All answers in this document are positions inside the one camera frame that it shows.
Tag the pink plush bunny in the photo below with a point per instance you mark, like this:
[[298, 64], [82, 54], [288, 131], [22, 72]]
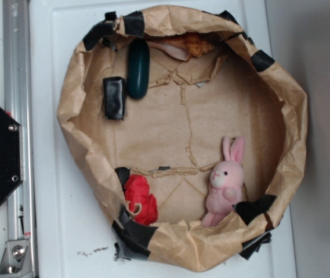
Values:
[[225, 183]]

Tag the metal corner bracket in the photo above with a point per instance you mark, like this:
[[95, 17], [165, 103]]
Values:
[[16, 260]]

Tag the brown paper bag basket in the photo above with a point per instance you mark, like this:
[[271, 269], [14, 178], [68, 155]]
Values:
[[173, 135]]

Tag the aluminium frame rail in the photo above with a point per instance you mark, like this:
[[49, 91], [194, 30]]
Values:
[[17, 66]]

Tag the white plastic tray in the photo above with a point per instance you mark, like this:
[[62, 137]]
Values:
[[74, 237]]

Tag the black taped block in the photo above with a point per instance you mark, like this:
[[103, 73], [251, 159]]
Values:
[[114, 97]]

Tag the crumpled red paper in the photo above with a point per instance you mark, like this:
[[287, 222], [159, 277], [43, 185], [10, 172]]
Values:
[[142, 205]]

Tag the dark green oval case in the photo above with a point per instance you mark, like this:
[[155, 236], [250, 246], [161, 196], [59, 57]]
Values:
[[138, 68]]

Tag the orange conch seashell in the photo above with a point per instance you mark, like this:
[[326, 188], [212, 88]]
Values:
[[182, 47]]

